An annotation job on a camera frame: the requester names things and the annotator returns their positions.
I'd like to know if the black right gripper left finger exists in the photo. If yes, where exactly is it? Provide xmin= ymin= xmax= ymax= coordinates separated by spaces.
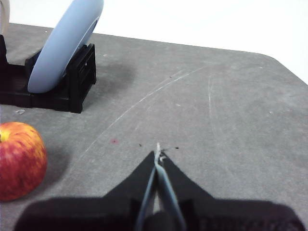
xmin=13 ymin=150 xmax=157 ymax=231

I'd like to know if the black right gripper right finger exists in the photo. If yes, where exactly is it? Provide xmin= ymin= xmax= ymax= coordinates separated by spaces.
xmin=155 ymin=155 xmax=308 ymax=231

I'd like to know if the red apple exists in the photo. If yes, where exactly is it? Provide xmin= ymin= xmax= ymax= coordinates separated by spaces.
xmin=0 ymin=121 xmax=48 ymax=202

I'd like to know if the black plate rack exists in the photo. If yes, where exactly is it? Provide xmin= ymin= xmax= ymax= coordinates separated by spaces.
xmin=0 ymin=35 xmax=97 ymax=114

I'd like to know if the blue plate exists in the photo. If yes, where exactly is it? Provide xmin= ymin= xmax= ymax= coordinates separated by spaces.
xmin=27 ymin=0 xmax=104 ymax=94

